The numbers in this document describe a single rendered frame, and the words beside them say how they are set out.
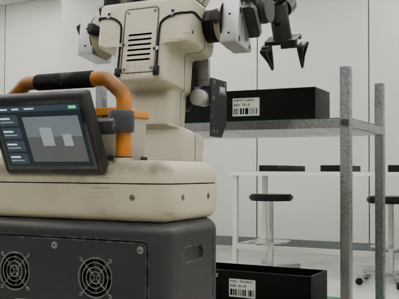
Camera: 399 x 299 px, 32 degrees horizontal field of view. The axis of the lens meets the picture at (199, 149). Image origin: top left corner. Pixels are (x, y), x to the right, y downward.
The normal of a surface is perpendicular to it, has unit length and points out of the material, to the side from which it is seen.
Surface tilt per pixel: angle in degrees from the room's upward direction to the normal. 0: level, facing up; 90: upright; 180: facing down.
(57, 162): 115
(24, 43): 90
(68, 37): 90
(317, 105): 90
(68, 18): 90
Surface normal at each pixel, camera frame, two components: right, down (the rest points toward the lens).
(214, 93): 0.90, -0.01
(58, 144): -0.40, 0.40
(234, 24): -0.44, -0.17
